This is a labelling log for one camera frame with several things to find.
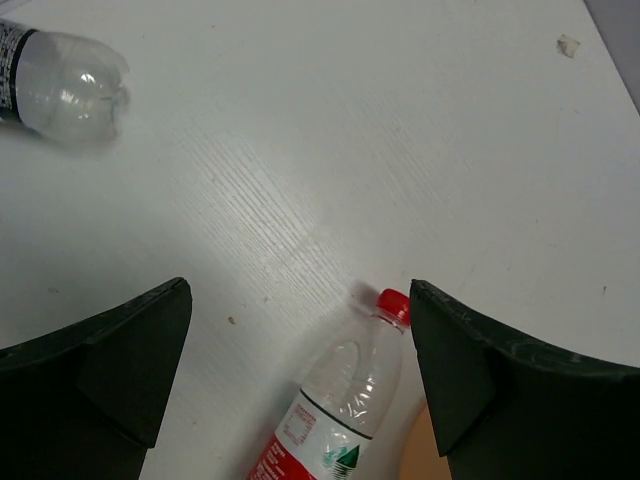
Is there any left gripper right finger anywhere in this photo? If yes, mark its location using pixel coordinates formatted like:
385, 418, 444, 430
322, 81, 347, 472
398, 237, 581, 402
410, 280, 639, 479

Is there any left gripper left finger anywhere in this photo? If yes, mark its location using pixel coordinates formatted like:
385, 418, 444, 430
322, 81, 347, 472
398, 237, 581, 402
1, 278, 192, 479

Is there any small white paper scrap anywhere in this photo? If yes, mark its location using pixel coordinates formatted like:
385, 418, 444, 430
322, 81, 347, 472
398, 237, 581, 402
556, 34, 581, 59

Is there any blue label water bottle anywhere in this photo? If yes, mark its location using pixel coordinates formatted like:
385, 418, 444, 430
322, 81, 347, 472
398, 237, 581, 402
1, 18, 129, 144

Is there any red label water bottle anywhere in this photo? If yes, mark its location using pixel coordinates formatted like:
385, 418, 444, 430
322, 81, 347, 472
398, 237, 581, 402
248, 289, 410, 479

